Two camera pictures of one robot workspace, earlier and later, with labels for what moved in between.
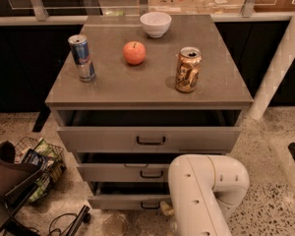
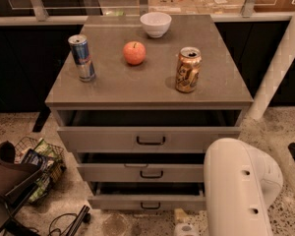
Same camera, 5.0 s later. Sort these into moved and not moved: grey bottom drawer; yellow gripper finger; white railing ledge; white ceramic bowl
Moved: yellow gripper finger
Not moved: white ceramic bowl; white railing ledge; grey bottom drawer
